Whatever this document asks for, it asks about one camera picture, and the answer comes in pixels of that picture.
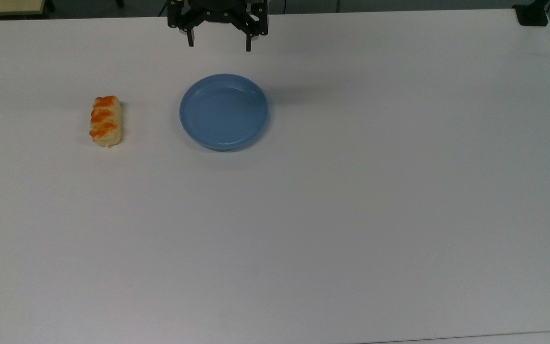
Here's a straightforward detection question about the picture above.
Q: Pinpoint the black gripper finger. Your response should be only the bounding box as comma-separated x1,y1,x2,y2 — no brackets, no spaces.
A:
231,2,270,53
168,1,208,48

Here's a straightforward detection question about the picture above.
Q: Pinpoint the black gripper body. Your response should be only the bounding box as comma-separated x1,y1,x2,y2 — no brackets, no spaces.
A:
182,0,257,23

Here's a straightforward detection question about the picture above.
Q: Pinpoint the round blue plate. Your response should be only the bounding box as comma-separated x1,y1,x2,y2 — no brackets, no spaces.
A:
179,73,270,152

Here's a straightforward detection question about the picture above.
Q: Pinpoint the bread roll with orange glaze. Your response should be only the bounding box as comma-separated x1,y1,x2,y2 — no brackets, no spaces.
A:
89,95,123,148

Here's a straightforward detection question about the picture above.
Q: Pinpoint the light wooden desk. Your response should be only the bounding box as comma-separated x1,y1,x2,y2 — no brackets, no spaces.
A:
0,0,47,19

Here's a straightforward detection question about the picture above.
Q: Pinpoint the black clamp mount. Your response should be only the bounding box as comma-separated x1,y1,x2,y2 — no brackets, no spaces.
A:
513,3,550,27

